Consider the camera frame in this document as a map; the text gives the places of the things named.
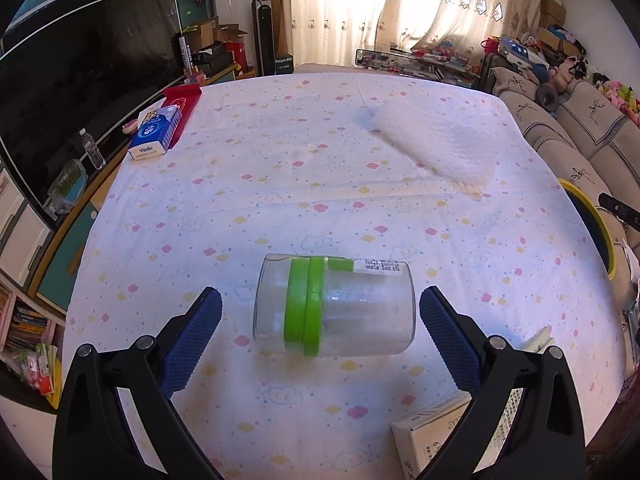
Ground teal television cabinet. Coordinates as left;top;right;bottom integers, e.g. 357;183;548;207
27;62;238;316

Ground clear jar with green band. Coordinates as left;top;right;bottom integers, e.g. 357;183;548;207
252;253;417;358

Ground cream floral curtains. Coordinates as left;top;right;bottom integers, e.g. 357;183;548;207
290;0;546;68

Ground blue tissue pack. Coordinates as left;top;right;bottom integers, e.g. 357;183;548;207
127;106;183;162

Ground tall black box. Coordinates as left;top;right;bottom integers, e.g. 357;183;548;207
175;32;196;71

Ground clear water bottle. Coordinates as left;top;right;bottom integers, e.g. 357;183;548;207
80;128;107;171

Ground row of books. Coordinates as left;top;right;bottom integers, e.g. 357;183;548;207
0;285;66;356

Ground glass coffee table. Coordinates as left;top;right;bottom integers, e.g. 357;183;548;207
354;46;481;86

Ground red packet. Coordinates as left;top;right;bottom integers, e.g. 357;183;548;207
162;85;203;150

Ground white cardboard box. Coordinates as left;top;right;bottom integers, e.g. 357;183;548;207
391;387;526;480

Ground stacked cardboard boxes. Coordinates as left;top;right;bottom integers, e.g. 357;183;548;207
537;0;567;36

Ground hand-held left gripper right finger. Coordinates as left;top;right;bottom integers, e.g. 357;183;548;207
419;286;586;480

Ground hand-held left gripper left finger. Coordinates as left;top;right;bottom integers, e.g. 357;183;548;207
52;286;223;480

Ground large black television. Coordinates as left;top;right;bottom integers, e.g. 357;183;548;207
0;0;186;211

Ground open cardboard box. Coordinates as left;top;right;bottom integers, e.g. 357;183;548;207
187;16;248;51

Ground yellow trash bin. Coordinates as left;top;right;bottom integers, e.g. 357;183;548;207
557;177;617;278

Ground pile of stuffed toys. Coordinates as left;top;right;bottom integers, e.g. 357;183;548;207
500;35;640;116

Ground colourful snack packets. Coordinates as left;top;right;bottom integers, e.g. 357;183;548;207
0;342;63;408

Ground red bag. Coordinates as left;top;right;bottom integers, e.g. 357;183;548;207
225;41;248;73

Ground black tower fan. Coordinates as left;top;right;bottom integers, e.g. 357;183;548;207
251;0;277;77

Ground white paper wrapper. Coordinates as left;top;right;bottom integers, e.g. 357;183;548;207
520;327;556;351

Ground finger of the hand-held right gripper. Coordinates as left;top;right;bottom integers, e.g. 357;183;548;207
597;192;640;233

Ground clear plastic food container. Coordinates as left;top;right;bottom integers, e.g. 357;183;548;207
47;159;87;216

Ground beige sofa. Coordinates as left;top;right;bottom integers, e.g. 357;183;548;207
487;67;640;311

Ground grey neck pillow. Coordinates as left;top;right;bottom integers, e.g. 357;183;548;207
535;82;560;111

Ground white drawer cabinet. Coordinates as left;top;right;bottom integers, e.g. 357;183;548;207
0;167;53;291

